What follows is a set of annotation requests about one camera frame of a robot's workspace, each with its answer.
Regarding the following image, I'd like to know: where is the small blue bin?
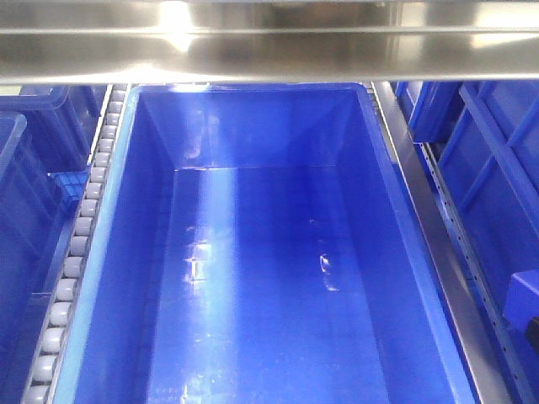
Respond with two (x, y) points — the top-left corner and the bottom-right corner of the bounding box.
(503, 269), (538, 333)

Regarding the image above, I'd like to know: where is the steel shelf beam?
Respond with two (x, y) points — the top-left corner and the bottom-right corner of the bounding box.
(1, 1), (538, 84)

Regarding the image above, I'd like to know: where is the large blue target crate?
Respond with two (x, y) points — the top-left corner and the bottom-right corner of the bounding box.
(54, 83), (476, 403)

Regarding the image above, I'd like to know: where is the white roller track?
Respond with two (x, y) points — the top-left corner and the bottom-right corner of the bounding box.
(21, 83), (133, 403)

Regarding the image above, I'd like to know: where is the right steel flow rack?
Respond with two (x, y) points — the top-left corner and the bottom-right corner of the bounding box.
(371, 82), (537, 403)

